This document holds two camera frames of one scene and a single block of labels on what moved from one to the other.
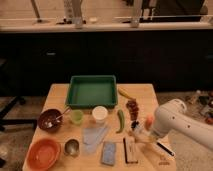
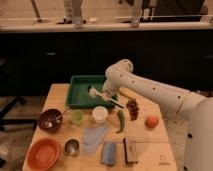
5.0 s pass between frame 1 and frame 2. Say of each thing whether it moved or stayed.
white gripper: moved
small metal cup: stayed
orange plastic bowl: stayed
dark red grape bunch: stayed
